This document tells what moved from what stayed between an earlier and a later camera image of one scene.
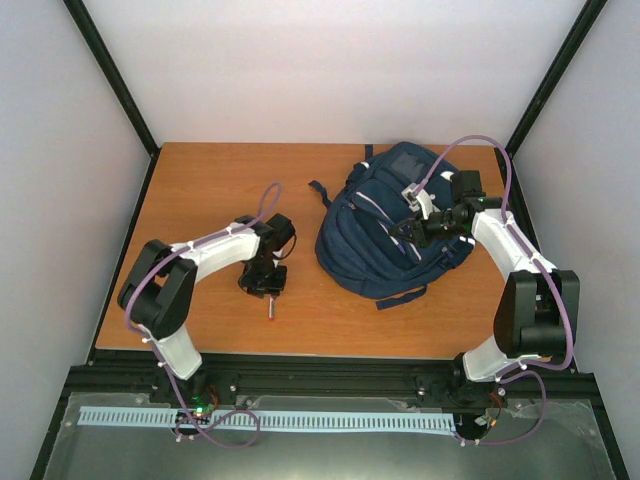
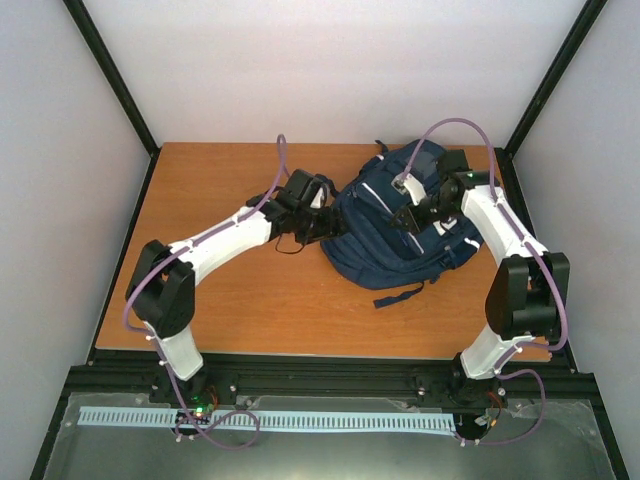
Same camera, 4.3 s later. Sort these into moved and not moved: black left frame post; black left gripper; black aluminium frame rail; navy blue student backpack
Moved: navy blue student backpack; black left gripper
Not moved: black aluminium frame rail; black left frame post
